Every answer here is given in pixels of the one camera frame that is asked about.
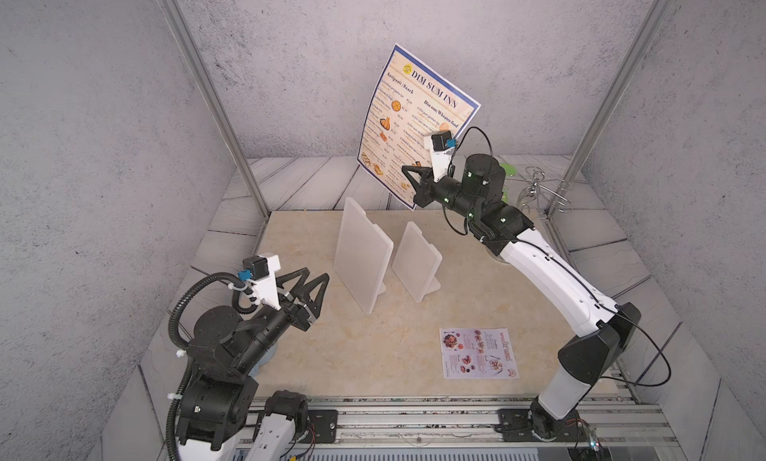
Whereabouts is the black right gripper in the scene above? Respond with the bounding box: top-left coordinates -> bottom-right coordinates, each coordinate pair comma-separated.
404,163 -> 484,227

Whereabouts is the aluminium right corner post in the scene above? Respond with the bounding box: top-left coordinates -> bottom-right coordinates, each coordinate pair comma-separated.
545,0 -> 675,220

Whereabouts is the silver wire glass holder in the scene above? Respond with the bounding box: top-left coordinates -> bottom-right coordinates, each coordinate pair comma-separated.
516,166 -> 573,216

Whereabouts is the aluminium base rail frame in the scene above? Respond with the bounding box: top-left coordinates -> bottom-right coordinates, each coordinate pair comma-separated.
288,394 -> 686,460

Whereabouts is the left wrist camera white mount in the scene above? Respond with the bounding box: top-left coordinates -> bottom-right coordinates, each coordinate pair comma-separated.
237,254 -> 281,313

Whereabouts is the small frosted acrylic menu rack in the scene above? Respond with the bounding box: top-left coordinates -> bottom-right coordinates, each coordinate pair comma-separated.
392,222 -> 443,303

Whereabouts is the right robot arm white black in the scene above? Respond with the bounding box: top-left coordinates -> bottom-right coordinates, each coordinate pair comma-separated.
402,154 -> 642,442

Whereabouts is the light blue cup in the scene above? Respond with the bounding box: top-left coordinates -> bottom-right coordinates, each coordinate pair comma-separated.
249,343 -> 277,378

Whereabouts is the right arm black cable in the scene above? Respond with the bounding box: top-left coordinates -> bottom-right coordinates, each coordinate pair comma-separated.
442,125 -> 672,388

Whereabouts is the Dim Sum Inn blue-bordered menu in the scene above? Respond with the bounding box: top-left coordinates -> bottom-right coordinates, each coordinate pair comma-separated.
357,44 -> 481,210

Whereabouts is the green plastic wine glass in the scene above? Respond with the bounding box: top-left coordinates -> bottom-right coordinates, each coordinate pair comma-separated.
500,163 -> 518,205

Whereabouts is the aluminium corner post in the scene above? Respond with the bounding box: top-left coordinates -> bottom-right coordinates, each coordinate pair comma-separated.
545,0 -> 675,220
157,0 -> 270,219

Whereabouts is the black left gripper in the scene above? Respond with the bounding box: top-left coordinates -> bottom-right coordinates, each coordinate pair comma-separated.
232,266 -> 329,378

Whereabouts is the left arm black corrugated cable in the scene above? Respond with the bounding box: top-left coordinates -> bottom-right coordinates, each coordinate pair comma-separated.
166,272 -> 259,461

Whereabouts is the large frosted acrylic menu rack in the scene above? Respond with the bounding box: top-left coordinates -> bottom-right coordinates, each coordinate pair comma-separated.
333,198 -> 394,315

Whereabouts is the small pink food menu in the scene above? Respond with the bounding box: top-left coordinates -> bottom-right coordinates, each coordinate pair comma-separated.
440,327 -> 520,380

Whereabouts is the aluminium left corner post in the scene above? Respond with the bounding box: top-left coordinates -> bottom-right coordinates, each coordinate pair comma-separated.
157,0 -> 270,219

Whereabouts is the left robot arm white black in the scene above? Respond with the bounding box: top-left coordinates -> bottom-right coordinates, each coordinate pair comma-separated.
165,268 -> 330,460

